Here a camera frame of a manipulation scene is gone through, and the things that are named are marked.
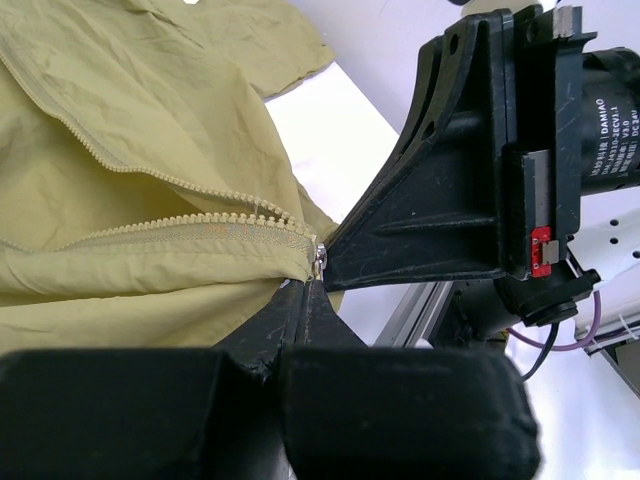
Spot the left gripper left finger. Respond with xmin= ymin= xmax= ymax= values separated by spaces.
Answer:
xmin=1 ymin=281 xmax=304 ymax=479

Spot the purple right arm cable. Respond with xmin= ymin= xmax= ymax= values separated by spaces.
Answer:
xmin=504 ymin=289 xmax=640 ymax=351

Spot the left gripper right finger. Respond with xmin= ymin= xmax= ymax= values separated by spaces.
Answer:
xmin=279 ymin=281 xmax=541 ymax=479

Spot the aluminium table frame rail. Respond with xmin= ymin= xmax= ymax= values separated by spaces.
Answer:
xmin=373 ymin=281 xmax=463 ymax=348

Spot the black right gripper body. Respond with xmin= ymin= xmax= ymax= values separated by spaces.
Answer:
xmin=496 ymin=6 xmax=595 ymax=326

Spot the khaki hooded zip jacket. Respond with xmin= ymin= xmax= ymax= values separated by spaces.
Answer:
xmin=1 ymin=1 xmax=335 ymax=352

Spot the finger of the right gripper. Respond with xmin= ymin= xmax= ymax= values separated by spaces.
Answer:
xmin=324 ymin=10 xmax=505 ymax=291

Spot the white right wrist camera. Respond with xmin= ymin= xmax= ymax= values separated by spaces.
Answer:
xmin=550 ymin=5 xmax=583 ymax=39

